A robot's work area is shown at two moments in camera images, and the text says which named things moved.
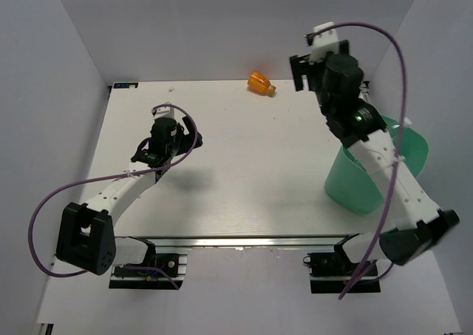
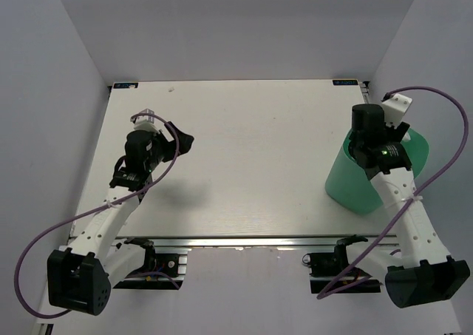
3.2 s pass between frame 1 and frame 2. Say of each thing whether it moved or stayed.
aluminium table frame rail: stayed
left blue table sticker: stayed
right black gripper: moved
